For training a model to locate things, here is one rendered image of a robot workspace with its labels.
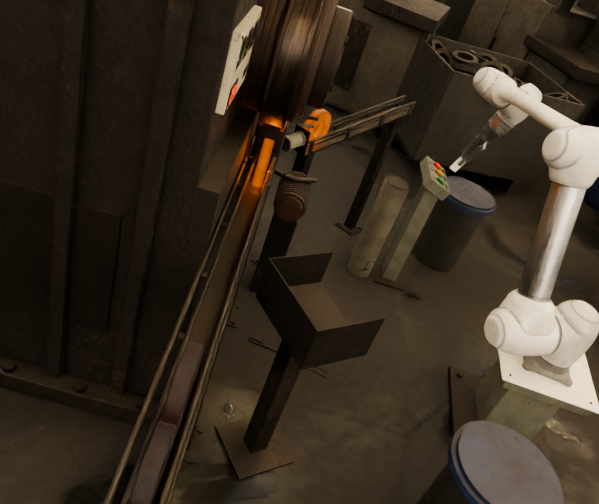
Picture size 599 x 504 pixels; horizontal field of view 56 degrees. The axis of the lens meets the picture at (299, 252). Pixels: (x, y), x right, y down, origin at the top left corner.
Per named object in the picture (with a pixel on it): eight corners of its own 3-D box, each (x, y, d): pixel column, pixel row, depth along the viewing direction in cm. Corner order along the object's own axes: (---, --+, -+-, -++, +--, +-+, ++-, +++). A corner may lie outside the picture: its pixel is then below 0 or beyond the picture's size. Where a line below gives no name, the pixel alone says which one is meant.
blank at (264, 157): (259, 155, 170) (270, 158, 171) (267, 128, 182) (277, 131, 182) (248, 194, 181) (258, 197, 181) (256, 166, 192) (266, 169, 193)
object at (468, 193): (407, 265, 297) (442, 197, 273) (404, 232, 324) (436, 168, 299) (463, 282, 300) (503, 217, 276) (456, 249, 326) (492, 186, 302)
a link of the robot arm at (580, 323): (583, 368, 199) (621, 327, 185) (541, 368, 193) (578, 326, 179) (559, 333, 210) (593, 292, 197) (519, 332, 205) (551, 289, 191)
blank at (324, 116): (302, 150, 229) (308, 154, 228) (297, 126, 216) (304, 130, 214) (326, 125, 234) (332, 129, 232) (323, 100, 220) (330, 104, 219)
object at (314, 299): (244, 497, 170) (317, 331, 129) (212, 425, 186) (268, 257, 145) (301, 477, 181) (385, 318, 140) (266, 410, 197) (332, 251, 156)
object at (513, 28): (477, 87, 624) (529, -16, 562) (530, 135, 542) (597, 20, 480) (437, 78, 605) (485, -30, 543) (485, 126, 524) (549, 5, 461)
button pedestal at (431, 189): (372, 284, 274) (425, 177, 239) (372, 256, 294) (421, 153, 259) (403, 294, 276) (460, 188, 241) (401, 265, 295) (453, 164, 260)
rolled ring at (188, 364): (210, 327, 112) (193, 322, 112) (183, 405, 98) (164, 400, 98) (195, 379, 124) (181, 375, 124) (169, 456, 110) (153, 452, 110)
